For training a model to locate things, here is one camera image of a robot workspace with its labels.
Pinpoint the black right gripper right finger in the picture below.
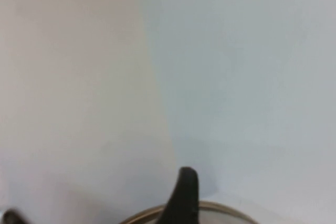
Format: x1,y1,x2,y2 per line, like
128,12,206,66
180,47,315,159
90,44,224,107
161,166,200,224

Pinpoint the stainless steel pot lid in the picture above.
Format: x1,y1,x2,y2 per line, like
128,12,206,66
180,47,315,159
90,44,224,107
122,200,263,224

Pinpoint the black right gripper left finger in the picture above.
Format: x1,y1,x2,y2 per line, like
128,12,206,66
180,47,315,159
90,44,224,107
0,208,31,224

